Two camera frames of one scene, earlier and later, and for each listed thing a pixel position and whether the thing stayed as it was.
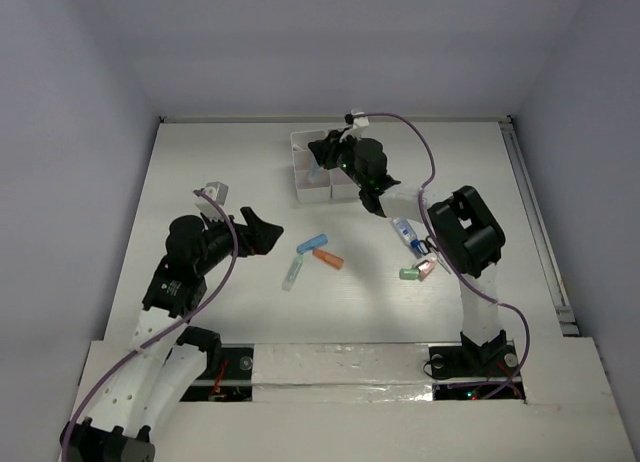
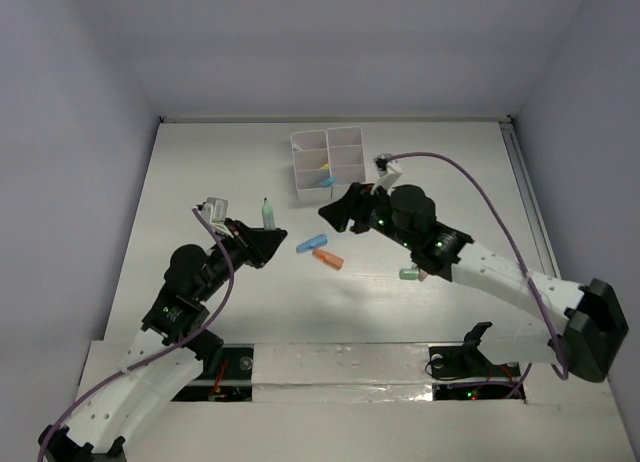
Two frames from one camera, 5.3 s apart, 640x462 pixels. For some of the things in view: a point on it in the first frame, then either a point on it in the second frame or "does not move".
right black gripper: x=326 y=150 → x=352 y=205
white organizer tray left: x=312 y=182 does not move
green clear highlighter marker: x=292 y=273 → x=268 y=215
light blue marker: x=313 y=172 → x=329 y=181
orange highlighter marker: x=328 y=258 does not move
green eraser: x=409 y=273 does not move
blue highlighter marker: x=312 y=243 does not move
